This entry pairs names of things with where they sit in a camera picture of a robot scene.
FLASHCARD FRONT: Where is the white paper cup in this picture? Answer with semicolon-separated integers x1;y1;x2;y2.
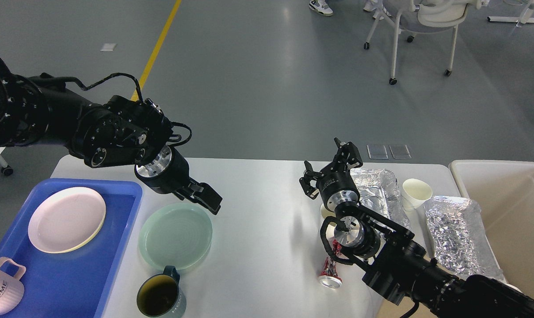
400;178;433;211

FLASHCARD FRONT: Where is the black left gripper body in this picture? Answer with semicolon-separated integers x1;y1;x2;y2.
134;145;194;201

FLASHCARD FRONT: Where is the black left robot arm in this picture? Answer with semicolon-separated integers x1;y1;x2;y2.
0;58;222;215

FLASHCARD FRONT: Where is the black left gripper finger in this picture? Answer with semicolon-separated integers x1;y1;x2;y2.
177;190;208;209
188;178;223;215

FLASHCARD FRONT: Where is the floor socket cover right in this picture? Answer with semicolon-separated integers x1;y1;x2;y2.
389;144;412;159

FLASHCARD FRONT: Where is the pink plate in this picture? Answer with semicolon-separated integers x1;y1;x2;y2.
28;186;106;254

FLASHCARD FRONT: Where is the teal mug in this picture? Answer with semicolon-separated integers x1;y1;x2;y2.
136;265;187;318

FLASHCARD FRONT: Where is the light green plate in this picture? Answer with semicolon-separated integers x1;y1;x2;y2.
138;203;213;270

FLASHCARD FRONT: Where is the crushed red soda can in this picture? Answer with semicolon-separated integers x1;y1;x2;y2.
318;256;343;288

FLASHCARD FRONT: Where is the crumpled aluminium foil tray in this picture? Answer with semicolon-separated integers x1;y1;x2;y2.
424;196;506;282

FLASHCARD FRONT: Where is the white paper cup under arm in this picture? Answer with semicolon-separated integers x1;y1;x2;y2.
320;204;336;242

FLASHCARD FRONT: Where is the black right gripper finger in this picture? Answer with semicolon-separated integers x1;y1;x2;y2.
331;138;363;172
300;161;324;200

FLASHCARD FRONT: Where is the white office chair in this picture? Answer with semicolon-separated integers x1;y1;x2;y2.
363;0;489;85

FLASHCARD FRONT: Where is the white sneaker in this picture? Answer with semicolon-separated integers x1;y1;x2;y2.
308;0;334;16

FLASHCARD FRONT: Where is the floor socket cover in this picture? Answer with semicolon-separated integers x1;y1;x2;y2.
389;144;412;159
366;144;389;160

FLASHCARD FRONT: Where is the blue plastic tray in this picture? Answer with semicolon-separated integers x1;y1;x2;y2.
0;178;142;318

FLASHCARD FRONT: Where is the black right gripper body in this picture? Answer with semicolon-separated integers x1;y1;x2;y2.
316;167;360;212

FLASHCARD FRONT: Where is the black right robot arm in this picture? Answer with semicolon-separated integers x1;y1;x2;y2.
299;138;534;318

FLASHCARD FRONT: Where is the pink HOME mug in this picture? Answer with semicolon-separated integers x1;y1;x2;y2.
0;257;27;315

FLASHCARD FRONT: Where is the floor socket cover left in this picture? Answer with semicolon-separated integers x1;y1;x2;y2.
366;144;389;160

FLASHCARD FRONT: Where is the white frame base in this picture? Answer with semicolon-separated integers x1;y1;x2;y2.
487;0;534;27

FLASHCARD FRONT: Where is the beige plastic bin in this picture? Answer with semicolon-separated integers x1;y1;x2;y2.
449;160;534;298

